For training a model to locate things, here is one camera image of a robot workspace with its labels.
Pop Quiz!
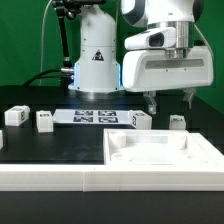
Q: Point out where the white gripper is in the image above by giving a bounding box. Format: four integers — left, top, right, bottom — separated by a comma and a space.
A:
122, 27, 213, 115

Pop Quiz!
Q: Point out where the white square tabletop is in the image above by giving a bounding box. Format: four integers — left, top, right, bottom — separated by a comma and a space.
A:
103, 129, 214, 165

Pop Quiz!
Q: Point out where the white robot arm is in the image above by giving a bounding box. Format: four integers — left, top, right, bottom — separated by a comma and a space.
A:
69, 0, 213, 114

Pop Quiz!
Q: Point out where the white U-shaped obstacle fence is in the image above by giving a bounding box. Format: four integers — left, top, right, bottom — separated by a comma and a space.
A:
0, 133, 224, 192

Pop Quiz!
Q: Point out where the white marker base plate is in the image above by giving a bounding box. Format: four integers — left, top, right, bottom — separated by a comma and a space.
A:
53, 109, 130, 125

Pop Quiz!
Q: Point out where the black cable bundle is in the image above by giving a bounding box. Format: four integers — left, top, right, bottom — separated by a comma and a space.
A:
22, 67, 75, 88

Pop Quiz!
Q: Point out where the grey thin cable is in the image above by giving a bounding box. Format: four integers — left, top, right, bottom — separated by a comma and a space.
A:
39, 0, 54, 87

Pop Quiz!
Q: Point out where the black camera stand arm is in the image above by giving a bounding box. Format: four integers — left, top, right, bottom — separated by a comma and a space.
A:
52, 0, 106, 67

